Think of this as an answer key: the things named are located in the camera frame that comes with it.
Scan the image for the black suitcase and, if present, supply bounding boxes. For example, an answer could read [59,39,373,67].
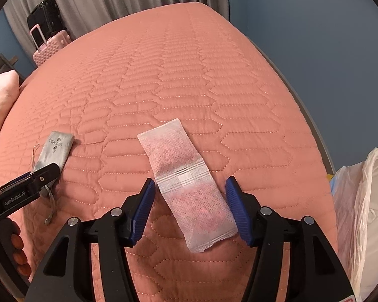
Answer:
[27,0,67,38]

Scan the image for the dark wooden headboard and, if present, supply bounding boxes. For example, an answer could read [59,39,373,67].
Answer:
[0,54,19,76]

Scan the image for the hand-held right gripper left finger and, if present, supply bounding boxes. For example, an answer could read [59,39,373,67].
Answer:
[25,178,156,302]

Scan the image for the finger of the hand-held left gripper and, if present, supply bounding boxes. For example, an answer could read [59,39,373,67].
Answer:
[7,172,33,186]
[30,163,61,196]

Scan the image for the pink suitcase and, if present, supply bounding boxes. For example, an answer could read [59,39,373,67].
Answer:
[29,24,74,67]

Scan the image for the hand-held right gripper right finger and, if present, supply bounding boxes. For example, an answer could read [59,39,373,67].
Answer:
[225,176,355,302]

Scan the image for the grey drawstring pouch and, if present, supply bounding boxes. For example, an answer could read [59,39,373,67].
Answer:
[31,130,75,225]

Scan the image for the pink sachet packet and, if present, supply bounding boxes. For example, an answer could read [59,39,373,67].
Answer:
[137,119,238,254]

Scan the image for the pink pillow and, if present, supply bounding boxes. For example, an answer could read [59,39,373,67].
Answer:
[0,70,20,147]

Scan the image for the bin with white plastic bag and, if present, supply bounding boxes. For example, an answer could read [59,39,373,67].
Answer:
[332,147,378,302]

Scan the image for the person's left hand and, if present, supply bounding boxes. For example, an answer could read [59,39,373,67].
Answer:
[7,219,31,276]

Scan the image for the pink quilted bedspread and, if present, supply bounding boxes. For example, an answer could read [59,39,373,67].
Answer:
[0,3,339,302]

